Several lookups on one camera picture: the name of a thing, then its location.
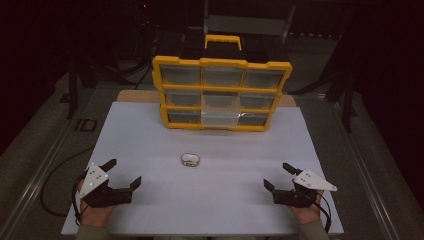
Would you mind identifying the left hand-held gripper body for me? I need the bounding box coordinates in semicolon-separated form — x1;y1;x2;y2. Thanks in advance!
78;162;134;210

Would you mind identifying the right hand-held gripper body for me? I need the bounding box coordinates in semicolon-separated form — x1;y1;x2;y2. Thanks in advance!
272;168;338;209

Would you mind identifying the small white oval ring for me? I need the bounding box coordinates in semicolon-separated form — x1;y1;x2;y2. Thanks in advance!
180;152;201;168

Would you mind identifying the yellow drawer organizer cabinet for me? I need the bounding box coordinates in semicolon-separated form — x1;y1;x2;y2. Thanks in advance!
151;34;294;133

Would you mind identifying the person's right hand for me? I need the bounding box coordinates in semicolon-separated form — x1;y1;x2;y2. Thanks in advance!
288;194;325;225

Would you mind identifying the person's left hand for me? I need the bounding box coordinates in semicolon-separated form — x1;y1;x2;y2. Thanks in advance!
76;179;116;229

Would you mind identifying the black metal stand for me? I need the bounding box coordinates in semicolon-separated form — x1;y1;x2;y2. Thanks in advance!
293;63;359;134
66;54;134;120

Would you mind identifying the grid of clear plastic drawers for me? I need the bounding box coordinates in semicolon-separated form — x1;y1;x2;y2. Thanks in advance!
160;64;286;128

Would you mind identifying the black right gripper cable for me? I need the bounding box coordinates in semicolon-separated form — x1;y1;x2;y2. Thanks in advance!
309;190;333;234

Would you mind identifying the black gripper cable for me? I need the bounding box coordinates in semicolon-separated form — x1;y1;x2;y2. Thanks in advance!
309;190;333;234
71;172;88;227

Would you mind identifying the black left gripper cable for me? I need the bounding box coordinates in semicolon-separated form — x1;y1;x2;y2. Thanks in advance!
71;172;88;227

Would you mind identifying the small black floor bracket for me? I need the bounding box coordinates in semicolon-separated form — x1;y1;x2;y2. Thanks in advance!
74;117;99;133

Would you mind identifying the black cable on floor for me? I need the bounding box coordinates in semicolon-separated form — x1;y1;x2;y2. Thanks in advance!
40;145;95;218

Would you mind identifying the grey metal floor rail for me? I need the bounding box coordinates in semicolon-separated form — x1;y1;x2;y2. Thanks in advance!
329;98;424;240
0;106;88;240

